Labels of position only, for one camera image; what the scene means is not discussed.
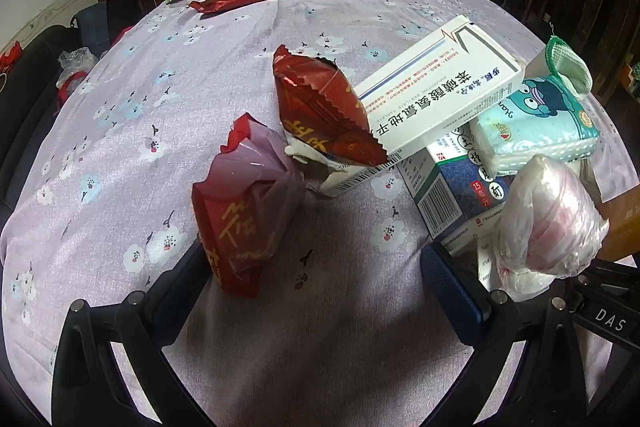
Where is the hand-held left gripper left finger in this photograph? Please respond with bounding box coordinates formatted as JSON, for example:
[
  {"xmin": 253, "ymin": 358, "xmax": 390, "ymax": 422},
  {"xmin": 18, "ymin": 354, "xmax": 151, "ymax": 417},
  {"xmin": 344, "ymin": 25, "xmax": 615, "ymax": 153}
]
[{"xmin": 50, "ymin": 241, "xmax": 221, "ymax": 427}]

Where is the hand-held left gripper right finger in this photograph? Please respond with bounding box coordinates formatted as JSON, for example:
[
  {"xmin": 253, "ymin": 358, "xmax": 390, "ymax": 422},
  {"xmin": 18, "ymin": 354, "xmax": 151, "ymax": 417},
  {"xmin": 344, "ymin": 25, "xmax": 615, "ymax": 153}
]
[{"xmin": 420, "ymin": 242, "xmax": 588, "ymax": 427}]

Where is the red snack wrapper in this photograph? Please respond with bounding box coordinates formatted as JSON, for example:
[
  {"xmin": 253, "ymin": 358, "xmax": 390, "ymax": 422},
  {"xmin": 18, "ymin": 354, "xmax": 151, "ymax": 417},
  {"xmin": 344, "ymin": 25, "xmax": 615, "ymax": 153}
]
[{"xmin": 192, "ymin": 113, "xmax": 307, "ymax": 299}]

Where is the blue and white medicine box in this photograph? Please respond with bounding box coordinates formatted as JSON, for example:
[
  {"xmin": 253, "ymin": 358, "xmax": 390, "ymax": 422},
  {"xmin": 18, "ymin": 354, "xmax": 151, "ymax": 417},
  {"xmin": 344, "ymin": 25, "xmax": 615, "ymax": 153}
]
[{"xmin": 397, "ymin": 122, "xmax": 516, "ymax": 255}]

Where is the clear plastic bag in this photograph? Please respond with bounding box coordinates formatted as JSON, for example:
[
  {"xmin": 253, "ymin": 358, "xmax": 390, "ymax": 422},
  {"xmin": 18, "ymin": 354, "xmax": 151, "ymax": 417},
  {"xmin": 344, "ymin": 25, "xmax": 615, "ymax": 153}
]
[
  {"xmin": 57, "ymin": 47, "xmax": 98, "ymax": 82},
  {"xmin": 492, "ymin": 154, "xmax": 611, "ymax": 303}
]

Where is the small white barcode box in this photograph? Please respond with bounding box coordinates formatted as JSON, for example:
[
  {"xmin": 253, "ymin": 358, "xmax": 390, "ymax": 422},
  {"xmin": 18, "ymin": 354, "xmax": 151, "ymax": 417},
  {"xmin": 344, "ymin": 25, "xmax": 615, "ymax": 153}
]
[{"xmin": 285, "ymin": 142, "xmax": 401, "ymax": 198}]

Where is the cartoon print tissue packet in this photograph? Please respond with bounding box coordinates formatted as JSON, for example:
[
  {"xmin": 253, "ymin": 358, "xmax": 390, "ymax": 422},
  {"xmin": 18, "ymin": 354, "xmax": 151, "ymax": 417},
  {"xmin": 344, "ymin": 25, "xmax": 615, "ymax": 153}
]
[{"xmin": 470, "ymin": 74, "xmax": 601, "ymax": 178}]

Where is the large white medicine box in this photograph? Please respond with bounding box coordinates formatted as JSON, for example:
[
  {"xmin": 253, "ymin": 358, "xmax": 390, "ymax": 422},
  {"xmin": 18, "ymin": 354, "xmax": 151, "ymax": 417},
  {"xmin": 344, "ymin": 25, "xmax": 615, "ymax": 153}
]
[{"xmin": 352, "ymin": 14, "xmax": 525, "ymax": 158}]

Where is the torn red foil wrapper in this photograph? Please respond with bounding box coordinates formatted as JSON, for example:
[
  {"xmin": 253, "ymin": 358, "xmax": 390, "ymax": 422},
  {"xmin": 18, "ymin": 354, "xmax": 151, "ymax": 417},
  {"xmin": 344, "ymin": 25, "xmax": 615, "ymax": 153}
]
[{"xmin": 272, "ymin": 45, "xmax": 390, "ymax": 168}]

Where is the black sofa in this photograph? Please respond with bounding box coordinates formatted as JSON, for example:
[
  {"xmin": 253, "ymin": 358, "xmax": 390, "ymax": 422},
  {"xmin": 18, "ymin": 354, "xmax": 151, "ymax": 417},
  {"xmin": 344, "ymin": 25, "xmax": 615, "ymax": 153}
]
[{"xmin": 0, "ymin": 24, "xmax": 81, "ymax": 208}]

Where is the green mesh scrubber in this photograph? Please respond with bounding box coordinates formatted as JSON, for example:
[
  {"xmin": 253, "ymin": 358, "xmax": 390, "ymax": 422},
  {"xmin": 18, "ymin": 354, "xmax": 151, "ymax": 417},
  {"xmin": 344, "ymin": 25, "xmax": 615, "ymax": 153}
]
[{"xmin": 545, "ymin": 34, "xmax": 593, "ymax": 100}]

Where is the dark navy bag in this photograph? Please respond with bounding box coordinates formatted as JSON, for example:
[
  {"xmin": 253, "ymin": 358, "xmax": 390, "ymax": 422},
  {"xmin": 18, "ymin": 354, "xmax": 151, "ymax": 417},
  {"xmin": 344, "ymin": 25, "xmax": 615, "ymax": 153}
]
[{"xmin": 75, "ymin": 0, "xmax": 146, "ymax": 58}]

